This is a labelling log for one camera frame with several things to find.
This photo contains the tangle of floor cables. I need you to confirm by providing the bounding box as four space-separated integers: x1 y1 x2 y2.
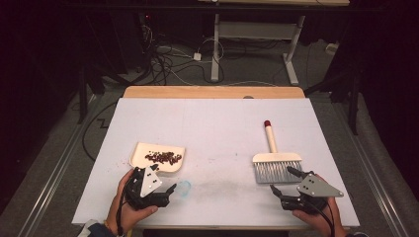
139 24 225 87

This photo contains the pile of red crumbs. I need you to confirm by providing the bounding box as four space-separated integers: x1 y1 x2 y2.
144 150 183 166

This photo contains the person's right hand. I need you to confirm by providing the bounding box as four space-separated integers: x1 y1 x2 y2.
292 175 348 237

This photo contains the left hand-held gripper cable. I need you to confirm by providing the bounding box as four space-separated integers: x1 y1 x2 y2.
115 184 128 237

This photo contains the black stand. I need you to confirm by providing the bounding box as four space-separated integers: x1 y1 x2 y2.
76 63 91 125

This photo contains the person's left hand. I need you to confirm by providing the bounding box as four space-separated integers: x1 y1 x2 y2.
105 169 160 237

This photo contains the metal floor rail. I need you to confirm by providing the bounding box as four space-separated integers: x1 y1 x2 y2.
330 98 411 237
17 94 100 237

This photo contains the hand-held gripper cable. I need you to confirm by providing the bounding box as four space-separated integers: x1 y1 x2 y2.
115 184 128 237
307 199 336 237

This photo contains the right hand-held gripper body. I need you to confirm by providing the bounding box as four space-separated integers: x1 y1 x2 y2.
280 173 345 215

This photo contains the cream brush with red tip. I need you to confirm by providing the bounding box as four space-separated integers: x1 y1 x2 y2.
252 119 303 185

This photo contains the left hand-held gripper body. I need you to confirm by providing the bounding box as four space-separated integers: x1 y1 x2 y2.
124 165 173 211

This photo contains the cream plastic dustpan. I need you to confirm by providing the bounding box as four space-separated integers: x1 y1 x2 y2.
128 141 187 174

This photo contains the right hand-held gripper cable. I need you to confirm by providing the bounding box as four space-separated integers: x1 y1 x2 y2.
307 199 336 237

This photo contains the black floor cable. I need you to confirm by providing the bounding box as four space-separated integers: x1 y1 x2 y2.
81 100 119 163

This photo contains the white table cover sheet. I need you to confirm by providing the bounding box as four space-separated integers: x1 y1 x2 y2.
71 97 361 229

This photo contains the white metal desk frame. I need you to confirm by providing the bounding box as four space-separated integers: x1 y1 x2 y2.
197 0 351 87

